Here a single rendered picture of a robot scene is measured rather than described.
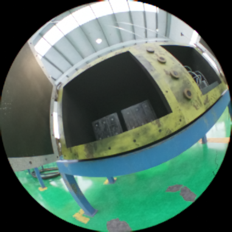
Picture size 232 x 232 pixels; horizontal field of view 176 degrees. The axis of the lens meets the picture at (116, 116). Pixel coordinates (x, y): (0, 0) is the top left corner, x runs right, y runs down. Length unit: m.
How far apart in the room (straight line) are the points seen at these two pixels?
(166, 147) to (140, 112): 0.28
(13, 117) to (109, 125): 0.53
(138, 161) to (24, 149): 0.45
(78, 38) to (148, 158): 8.54
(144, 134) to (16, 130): 0.47
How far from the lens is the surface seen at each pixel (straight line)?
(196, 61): 1.06
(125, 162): 0.34
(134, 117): 0.50
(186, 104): 0.37
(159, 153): 0.34
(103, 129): 0.54
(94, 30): 8.37
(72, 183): 0.72
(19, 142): 0.34
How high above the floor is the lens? 0.72
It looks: 16 degrees up
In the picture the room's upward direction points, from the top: 18 degrees counter-clockwise
